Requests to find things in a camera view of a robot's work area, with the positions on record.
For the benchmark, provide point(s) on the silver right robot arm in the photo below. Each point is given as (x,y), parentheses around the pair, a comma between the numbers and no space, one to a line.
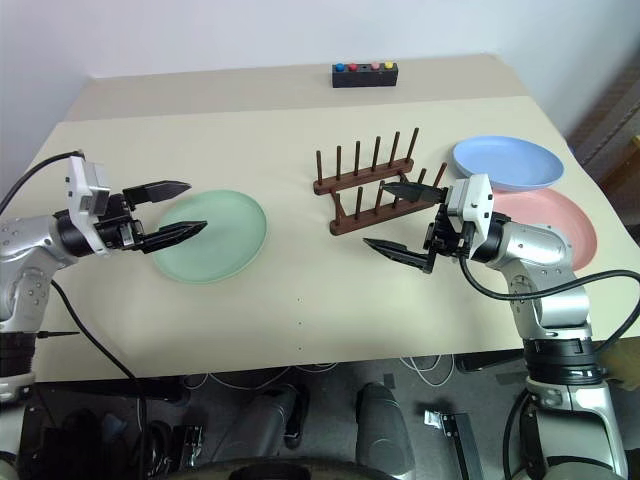
(540,245)

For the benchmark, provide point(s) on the brown wooden dish rack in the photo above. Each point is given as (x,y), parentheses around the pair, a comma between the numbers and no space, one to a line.
(365,175)

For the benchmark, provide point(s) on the brown furniture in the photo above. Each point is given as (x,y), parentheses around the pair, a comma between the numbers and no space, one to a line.
(617,125)

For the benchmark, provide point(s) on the pink-red plate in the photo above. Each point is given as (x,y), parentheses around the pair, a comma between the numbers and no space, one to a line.
(550,210)

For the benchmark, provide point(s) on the black zip tie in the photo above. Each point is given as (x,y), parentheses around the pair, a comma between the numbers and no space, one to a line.
(60,334)

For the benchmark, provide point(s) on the blue plate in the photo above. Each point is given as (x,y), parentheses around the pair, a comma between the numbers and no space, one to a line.
(505,160)

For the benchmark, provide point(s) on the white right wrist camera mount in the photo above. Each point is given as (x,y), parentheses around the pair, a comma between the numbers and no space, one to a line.
(475,200)

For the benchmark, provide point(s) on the black table frame bar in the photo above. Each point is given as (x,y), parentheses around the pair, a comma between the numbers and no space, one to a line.
(125,389)
(487,361)

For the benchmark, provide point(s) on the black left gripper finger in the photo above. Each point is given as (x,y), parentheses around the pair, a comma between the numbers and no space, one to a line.
(170,234)
(160,191)

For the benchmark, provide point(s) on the black bracket with metal caster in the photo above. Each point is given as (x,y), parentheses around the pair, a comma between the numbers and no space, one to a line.
(460,445)

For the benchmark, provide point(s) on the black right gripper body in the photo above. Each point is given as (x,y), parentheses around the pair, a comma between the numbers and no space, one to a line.
(447,235)

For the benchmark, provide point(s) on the green plate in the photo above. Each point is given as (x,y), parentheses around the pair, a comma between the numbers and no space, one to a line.
(225,235)

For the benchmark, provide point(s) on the dark grey rounded shape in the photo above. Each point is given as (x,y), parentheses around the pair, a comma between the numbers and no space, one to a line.
(382,430)
(270,420)

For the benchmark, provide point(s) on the black button box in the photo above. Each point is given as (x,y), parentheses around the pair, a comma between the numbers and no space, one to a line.
(365,79)

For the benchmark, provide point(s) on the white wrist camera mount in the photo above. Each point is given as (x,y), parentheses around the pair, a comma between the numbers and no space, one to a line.
(80,180)
(475,200)

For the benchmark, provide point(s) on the beige table mat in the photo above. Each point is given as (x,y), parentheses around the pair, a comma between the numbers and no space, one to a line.
(300,280)

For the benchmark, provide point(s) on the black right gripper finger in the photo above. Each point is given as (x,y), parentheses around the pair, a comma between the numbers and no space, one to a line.
(405,254)
(417,192)

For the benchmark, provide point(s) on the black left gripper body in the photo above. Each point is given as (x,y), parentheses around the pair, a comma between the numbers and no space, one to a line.
(117,230)

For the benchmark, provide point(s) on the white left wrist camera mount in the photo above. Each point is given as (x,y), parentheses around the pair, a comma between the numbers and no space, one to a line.
(80,180)

